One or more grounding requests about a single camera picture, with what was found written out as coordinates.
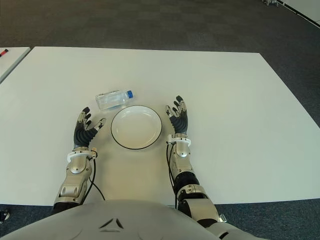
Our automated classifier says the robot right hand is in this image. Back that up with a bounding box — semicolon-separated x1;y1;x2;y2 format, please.
164;95;190;137

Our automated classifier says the black stand base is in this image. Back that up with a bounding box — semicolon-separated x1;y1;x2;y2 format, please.
0;209;10;225

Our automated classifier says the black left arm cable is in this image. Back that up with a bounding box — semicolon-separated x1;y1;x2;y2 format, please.
86;154;106;201

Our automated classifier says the white side table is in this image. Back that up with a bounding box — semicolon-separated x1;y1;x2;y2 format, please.
0;46;32;85

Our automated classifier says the white board with dark edge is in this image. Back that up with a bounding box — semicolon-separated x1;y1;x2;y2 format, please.
277;0;320;28

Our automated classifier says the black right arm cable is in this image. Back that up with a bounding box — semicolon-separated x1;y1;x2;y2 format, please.
166;141;179;209

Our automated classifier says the clear water bottle blue cap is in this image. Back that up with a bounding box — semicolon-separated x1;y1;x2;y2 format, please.
95;89;136;111

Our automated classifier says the grey robot torso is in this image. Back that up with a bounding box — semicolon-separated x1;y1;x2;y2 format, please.
0;198;320;240

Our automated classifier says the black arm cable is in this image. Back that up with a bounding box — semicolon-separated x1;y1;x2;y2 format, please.
86;154;106;201
166;141;179;209

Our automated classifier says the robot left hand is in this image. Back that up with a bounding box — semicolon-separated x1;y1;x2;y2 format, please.
73;106;108;152

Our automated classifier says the white plate black rim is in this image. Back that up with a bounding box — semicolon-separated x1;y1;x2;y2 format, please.
110;105;165;151

